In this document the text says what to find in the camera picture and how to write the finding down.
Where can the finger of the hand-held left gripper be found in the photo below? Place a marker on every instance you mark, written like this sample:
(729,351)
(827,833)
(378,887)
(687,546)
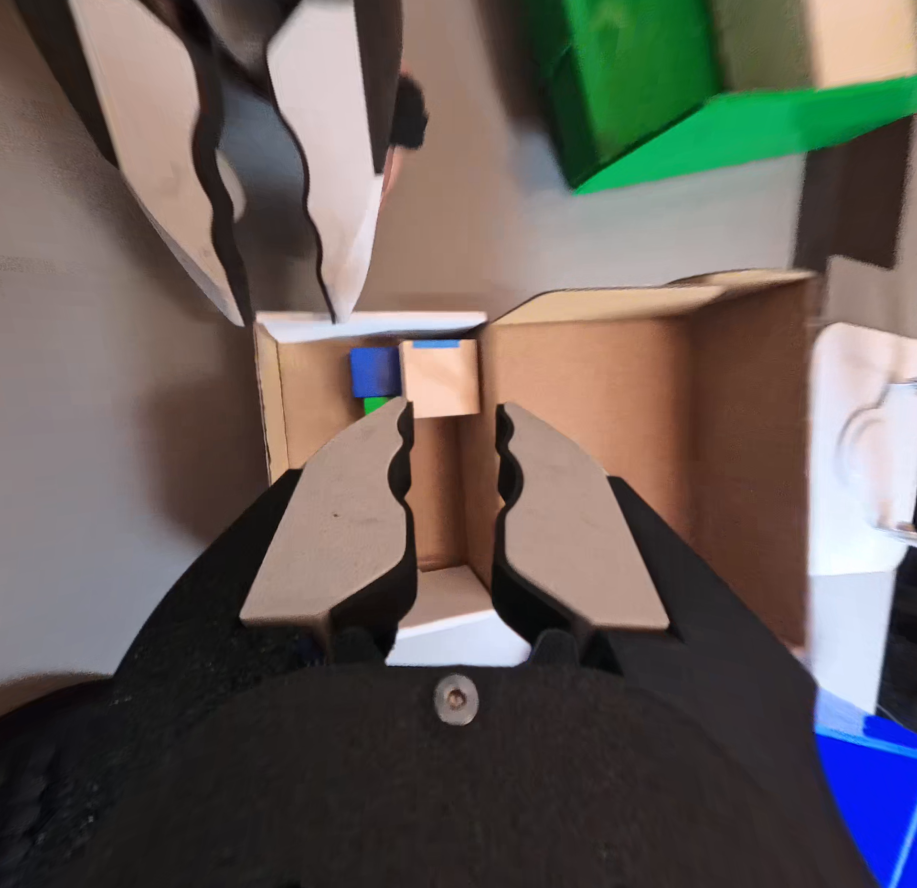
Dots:
(143,114)
(329,150)

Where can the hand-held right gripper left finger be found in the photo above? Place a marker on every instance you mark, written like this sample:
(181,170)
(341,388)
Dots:
(337,530)

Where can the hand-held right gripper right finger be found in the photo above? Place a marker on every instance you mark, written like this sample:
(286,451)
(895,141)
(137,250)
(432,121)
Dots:
(573,537)

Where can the green wooden block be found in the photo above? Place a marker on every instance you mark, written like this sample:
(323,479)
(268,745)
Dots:
(376,405)

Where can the green plastic bin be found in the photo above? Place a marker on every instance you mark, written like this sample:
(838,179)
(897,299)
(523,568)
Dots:
(645,64)

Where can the blue plastic bin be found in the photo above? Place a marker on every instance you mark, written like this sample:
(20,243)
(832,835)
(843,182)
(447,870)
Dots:
(874,795)

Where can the grey desk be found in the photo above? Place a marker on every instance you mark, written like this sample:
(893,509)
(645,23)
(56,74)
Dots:
(93,401)

